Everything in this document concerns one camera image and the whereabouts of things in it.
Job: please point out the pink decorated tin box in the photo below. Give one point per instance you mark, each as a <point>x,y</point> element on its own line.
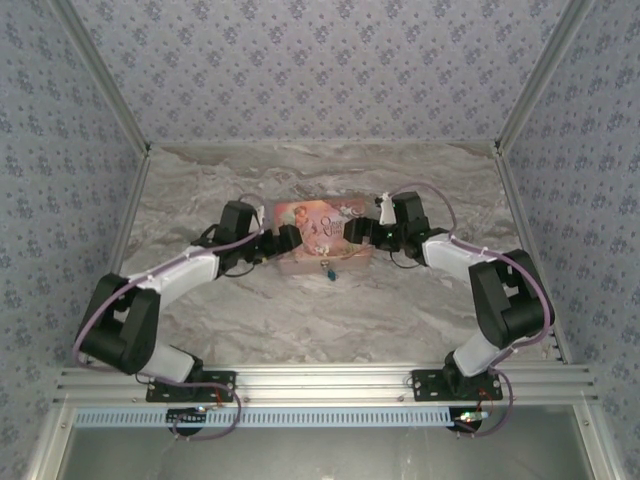
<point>320,220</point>

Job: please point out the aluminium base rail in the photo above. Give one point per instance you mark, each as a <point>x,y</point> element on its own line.
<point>325,385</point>

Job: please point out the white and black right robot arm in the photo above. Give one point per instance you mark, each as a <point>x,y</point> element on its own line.
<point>515,300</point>

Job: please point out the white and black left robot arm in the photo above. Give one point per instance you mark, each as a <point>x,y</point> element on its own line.
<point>175,272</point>

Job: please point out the grey metal panel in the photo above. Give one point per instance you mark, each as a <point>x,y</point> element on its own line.
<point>325,455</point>

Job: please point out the aluminium table side rail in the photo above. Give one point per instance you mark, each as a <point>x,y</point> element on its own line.
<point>122,225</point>
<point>530,225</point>

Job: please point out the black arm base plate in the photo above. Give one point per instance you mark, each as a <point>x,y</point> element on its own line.
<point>425,385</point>
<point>222,382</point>

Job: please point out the small circuit board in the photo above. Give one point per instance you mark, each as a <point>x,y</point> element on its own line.
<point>470,417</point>
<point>187,416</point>

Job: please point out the aluminium frame post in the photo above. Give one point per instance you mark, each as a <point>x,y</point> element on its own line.
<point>545,75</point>
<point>100,75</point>

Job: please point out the small blue padlock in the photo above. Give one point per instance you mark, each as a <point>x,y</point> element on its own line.
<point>330,274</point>

